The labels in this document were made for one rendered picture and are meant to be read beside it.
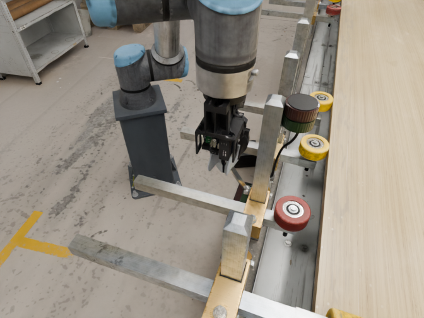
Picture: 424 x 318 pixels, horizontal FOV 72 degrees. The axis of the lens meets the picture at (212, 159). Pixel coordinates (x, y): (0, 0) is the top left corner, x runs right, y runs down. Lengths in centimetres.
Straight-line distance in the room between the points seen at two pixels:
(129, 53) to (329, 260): 117
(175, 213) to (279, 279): 100
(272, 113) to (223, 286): 31
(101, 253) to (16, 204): 162
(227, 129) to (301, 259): 59
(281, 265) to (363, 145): 42
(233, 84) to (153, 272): 34
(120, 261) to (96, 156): 173
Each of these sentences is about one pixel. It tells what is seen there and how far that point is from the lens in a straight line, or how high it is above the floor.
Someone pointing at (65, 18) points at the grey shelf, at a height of 30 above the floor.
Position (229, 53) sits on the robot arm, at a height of 128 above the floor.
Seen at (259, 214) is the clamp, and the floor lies 87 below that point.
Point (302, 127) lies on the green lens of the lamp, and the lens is 56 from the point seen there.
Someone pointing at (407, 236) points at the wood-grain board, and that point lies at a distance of 77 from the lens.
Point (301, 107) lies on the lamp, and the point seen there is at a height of 116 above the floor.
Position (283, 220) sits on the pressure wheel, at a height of 90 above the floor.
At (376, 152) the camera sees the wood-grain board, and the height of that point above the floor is 90.
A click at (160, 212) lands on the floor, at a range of 181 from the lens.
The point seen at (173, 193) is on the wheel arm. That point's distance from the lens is 77.
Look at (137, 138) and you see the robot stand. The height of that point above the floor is 44.
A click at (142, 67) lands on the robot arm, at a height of 81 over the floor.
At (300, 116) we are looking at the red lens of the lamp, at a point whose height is 115.
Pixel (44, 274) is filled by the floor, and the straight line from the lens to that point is 180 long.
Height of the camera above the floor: 145
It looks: 44 degrees down
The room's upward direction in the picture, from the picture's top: straight up
